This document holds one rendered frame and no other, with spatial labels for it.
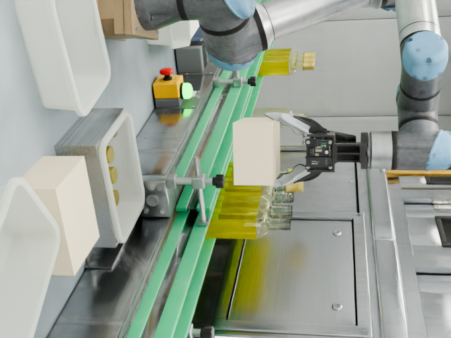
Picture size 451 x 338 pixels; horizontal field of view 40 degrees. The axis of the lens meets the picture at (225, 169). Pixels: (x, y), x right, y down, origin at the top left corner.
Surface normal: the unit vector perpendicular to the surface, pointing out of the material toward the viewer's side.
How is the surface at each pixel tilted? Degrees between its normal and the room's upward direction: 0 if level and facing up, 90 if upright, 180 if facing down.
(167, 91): 90
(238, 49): 63
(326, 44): 90
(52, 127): 0
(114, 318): 90
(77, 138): 90
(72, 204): 0
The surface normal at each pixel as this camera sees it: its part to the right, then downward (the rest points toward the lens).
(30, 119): 0.98, 0.00
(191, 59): -0.15, 0.47
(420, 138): -0.15, -0.52
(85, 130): -0.08, -0.88
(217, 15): -0.11, 0.86
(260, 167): -0.18, 0.14
